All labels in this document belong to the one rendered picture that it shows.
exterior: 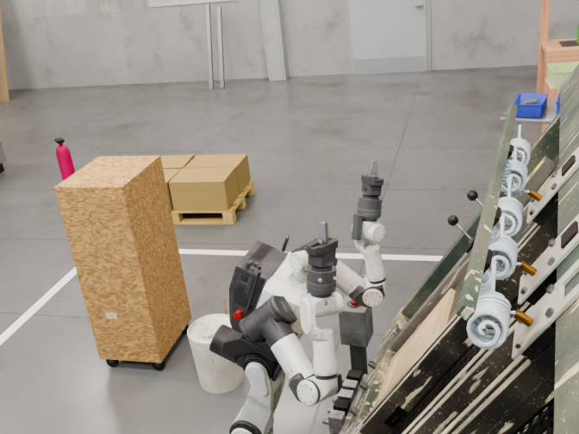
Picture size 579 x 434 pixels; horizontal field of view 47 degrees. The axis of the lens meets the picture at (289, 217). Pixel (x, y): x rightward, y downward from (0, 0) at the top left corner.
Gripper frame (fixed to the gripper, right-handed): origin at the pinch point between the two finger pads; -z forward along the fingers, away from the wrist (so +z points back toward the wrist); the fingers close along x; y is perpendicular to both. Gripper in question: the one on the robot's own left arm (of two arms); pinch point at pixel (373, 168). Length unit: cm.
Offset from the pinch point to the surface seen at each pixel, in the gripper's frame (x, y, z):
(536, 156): 20, -53, -9
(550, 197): 97, -7, -7
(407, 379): 66, 8, 51
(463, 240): -0.4, -39.6, 26.6
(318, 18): -863, -202, -132
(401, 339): 2, -17, 66
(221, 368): -124, 33, 134
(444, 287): 16, -26, 40
